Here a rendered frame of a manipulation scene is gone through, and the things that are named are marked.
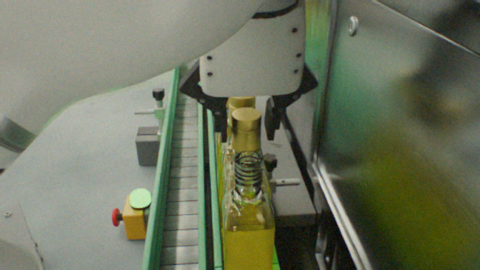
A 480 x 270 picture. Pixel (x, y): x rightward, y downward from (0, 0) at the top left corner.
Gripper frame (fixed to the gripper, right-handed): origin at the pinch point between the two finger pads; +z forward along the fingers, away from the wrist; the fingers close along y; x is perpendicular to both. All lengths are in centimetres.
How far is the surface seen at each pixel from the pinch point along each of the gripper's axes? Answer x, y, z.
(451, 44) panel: 10.3, -12.2, -16.4
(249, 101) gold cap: -4.3, -0.9, 0.6
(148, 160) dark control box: -38, 20, 50
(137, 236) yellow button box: -11.6, 19.9, 43.1
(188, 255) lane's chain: 1.6, 8.4, 27.7
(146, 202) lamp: -15.3, 17.4, 36.3
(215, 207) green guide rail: -2.0, 3.7, 19.9
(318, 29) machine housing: -28.0, -16.3, 5.0
